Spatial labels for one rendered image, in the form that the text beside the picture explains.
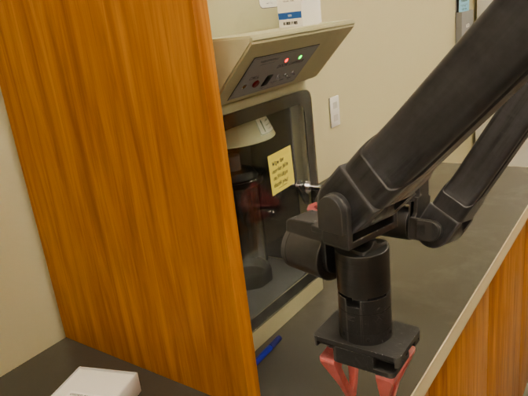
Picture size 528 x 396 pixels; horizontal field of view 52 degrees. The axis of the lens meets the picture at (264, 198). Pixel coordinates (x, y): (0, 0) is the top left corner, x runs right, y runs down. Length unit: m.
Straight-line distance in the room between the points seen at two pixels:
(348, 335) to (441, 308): 0.58
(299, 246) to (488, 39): 0.30
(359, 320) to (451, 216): 0.36
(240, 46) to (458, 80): 0.40
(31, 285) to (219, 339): 0.48
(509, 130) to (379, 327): 0.40
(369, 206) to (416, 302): 0.69
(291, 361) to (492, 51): 0.72
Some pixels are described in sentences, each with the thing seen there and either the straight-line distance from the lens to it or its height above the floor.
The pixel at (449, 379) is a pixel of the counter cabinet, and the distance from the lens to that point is 1.27.
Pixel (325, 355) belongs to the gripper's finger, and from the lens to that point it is 0.64.
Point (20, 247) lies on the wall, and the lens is 1.19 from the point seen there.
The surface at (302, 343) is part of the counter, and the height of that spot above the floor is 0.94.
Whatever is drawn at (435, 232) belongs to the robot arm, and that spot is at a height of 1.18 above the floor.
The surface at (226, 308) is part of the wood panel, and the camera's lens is 0.84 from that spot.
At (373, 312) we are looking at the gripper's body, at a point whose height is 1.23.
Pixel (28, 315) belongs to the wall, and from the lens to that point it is 1.23.
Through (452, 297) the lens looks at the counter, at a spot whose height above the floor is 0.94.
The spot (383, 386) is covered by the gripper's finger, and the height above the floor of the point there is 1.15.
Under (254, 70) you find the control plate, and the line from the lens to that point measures 0.84.
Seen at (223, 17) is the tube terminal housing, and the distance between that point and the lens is 0.91.
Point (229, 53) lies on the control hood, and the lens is 0.79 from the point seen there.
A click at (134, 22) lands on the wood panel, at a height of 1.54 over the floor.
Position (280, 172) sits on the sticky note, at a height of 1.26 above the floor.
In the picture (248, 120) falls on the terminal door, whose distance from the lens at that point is 0.93.
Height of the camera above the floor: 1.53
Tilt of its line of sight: 18 degrees down
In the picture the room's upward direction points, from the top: 7 degrees counter-clockwise
